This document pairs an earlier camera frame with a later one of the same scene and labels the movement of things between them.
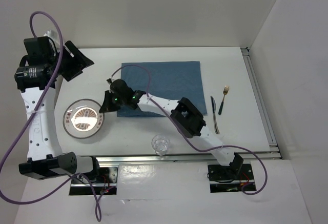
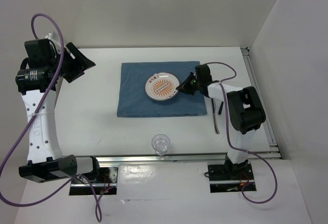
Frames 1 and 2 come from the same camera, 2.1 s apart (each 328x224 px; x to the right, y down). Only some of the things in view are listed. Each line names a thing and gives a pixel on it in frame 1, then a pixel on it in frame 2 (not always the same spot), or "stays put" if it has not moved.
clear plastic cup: x=161 y=143 stays put
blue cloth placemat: x=172 y=80 stays put
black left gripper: x=74 y=72 stays put
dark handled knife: x=213 y=107 stays put
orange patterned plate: x=82 y=119 to x=162 y=86
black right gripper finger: x=109 y=104 to x=189 y=81
